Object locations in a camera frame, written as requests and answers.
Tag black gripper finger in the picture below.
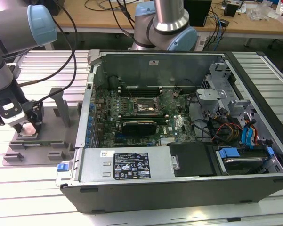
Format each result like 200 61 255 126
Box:
0 105 27 135
25 100 44 133

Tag silver CPU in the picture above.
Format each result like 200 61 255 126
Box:
20 123 37 137

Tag metal socket cover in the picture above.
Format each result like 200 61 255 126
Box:
155 90 175 110

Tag CPU socket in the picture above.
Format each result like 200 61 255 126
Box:
129 96 162 115

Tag grey parts rack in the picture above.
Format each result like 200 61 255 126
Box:
2 87 83 167

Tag grey power supply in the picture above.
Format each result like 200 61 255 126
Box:
79 147 175 183

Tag black graphics card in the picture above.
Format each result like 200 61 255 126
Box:
121 120 157 137

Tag RAM slot white clips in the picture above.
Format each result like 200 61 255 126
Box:
118 114 168 118
117 86 162 90
117 90 162 95

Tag long wooden desk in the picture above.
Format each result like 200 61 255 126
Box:
44 0 283 51

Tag silver chipset heatsink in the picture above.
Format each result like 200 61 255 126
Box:
160 137 178 146

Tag green motherboard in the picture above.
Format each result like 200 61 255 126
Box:
91 87 198 148

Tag black PC case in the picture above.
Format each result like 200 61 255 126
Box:
55 48 283 214

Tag black plastic shroud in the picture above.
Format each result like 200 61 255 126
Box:
168 142 217 177

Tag black computer tower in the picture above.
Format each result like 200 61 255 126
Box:
183 0 213 28

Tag hard disk blue carrier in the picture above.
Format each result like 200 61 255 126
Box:
216 147 277 176

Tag clear plastic bag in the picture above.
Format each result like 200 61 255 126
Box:
248 3 277 21

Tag black cable brown end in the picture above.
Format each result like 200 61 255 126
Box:
16 4 77 85

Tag grey case release handle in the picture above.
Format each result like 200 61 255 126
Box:
87 49 101 66

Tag yellow red wire bundle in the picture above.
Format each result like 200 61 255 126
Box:
211 117 243 142

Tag blue cable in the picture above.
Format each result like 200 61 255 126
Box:
215 11 224 51

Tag silver metal bracket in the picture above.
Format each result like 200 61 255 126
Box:
227 98 257 118

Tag blue flat wire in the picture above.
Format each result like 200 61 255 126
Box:
246 119 256 149
241 128 250 148

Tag red flat wire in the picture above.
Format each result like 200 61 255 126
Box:
253 122 259 145

